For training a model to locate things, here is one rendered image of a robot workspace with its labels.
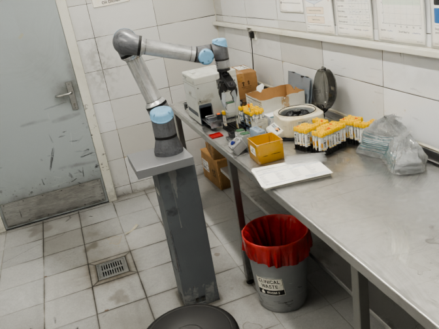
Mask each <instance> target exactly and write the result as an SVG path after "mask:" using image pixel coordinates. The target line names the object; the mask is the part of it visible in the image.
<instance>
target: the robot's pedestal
mask: <svg viewBox="0 0 439 329"><path fill-rule="evenodd" d="M152 177H153V180H154V185H155V191H156V194H157V199H158V203H159V209H160V212H161V217H162V221H163V226H164V229H165V235H166V238H167V243H168V247H169V253H170V256H171V261H172V267H173V270H174V275H175V279H176V284H177V287H178V293H179V295H180V297H181V299H182V301H183V303H184V305H185V306H186V305H190V304H209V303H211V302H215V301H216V300H219V299H220V296H219V292H218V286H217V282H216V275H215V271H214V265H213V261H212V254H211V250H210V244H209V239H208V233H207V229H206V222H205V218H204V212H203V205H202V201H201V194H200V190H199V184H198V180H197V173H196V169H195V165H191V166H187V167H183V168H179V169H176V170H172V171H169V172H165V173H162V174H158V175H154V176H152Z"/></svg>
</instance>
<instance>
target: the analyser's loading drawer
mask: <svg viewBox="0 0 439 329"><path fill-rule="evenodd" d="M202 120H203V121H204V122H205V123H207V124H208V125H209V126H211V129H213V128H216V127H221V126H222V124H221V120H218V119H217V116H214V114H213V115H210V116H206V117H202Z"/></svg>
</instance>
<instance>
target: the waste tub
mask: <svg viewBox="0 0 439 329"><path fill-rule="evenodd" d="M247 139H248V147H249V153H250V157H251V158H252V159H253V160H254V161H255V162H256V163H257V164H258V165H263V164H266V163H271V162H274V161H279V160H282V159H284V147H283V141H282V140H283V139H282V138H280V137H279V136H277V135H276V134H274V133H273V132H271V133H265V134H260V135H257V136H253V137H249V138H247Z"/></svg>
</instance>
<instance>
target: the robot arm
mask: <svg viewBox="0 0 439 329"><path fill-rule="evenodd" d="M112 44H113V47H114V49H115V50H116V51H117V52H118V54H119V56H120V58H121V60H122V61H125V62H126V63H127V65H128V67H129V69H130V71H131V73H132V75H133V78H134V79H135V82H136V83H137V85H138V88H139V89H140V92H141V93H142V96H143V97H144V100H145V101H146V110H147V112H148V114H149V116H150V119H151V122H152V128H153V131H154V137H155V147H154V153H155V156H156V157H172V156H175V155H178V154H179V153H181V152H183V150H184V149H183V145H182V143H181V141H180V140H179V138H178V135H177V132H176V125H175V121H174V113H173V111H172V108H171V107H170V106H169V105H168V103H167V101H166V98H164V97H162V96H161V95H160V93H159V91H158V89H157V86H156V84H155V82H154V80H153V78H152V76H151V74H150V72H149V70H148V68H147V66H146V64H145V62H144V60H143V58H142V55H151V56H156V57H164V58H169V59H177V60H182V61H190V62H195V63H201V64H203V65H209V64H211V62H213V60H214V58H215V62H216V63H215V65H216V68H217V72H219V79H217V80H216V83H217V88H218V93H219V99H220V101H221V103H222V106H223V107H224V109H225V108H226V100H225V98H226V94H225V93H224V92H226V91H227V90H229V91H231V92H230V94H231V96H232V98H233V101H234V102H235V105H236V102H237V93H238V90H237V87H236V83H235V81H234V80H233V78H232V77H231V75H230V74H229V73H228V72H227V71H229V70H231V69H230V61H229V52H228V46H227V41H226V39H225V38H217V39H213V40H212V44H207V45H203V46H187V45H183V44H175V43H171V42H163V41H158V40H151V39H145V38H144V37H143V36H140V35H136V34H135V33H134V32H133V31H132V30H130V29H126V28H123V29H119V30H117V31H116V32H115V34H114V36H113V39H112ZM223 91H224V92H223Z"/></svg>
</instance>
